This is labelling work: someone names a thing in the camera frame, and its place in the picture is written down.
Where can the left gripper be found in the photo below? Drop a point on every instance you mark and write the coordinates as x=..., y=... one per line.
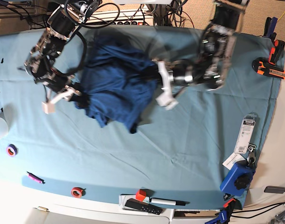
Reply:
x=171, y=90

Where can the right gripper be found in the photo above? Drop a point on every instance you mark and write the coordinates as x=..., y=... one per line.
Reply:
x=67, y=93

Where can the blue t-shirt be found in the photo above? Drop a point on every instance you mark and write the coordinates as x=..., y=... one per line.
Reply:
x=119, y=81

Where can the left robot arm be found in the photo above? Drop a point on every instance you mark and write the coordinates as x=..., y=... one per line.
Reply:
x=215, y=51

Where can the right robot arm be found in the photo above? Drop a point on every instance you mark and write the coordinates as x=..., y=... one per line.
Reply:
x=63, y=24

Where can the purple tape roll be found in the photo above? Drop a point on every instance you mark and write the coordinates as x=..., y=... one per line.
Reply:
x=12, y=150

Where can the light blue table cloth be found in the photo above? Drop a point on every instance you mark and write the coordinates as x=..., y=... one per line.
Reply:
x=177, y=154

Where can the pink marker pen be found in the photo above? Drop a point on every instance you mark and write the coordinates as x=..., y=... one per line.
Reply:
x=35, y=178

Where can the grey blister package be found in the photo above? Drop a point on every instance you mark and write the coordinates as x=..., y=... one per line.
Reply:
x=245, y=133

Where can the white paper card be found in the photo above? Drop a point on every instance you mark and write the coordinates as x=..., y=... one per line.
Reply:
x=232, y=159

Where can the red tape roll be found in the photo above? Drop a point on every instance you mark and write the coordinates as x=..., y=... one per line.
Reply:
x=77, y=192

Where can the red cube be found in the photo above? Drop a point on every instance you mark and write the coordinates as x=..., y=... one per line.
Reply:
x=140, y=195

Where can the white black marker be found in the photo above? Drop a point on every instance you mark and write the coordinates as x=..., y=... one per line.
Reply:
x=168, y=202

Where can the keys with carabiner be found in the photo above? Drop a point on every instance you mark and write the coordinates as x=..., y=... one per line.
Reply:
x=251, y=159

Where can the blue box black knob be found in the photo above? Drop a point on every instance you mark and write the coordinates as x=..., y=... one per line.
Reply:
x=238, y=178

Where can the black remote control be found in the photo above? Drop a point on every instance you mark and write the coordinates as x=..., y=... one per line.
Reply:
x=144, y=207

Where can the orange black upright clamp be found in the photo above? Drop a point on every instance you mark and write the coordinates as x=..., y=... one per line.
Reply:
x=276, y=51

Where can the blue black clamp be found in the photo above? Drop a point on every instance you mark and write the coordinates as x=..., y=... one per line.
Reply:
x=269, y=26

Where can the blue spring clamp bottom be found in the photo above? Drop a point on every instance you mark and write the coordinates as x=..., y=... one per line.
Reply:
x=224, y=215

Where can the grey small device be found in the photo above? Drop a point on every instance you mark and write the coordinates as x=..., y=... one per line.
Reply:
x=274, y=190

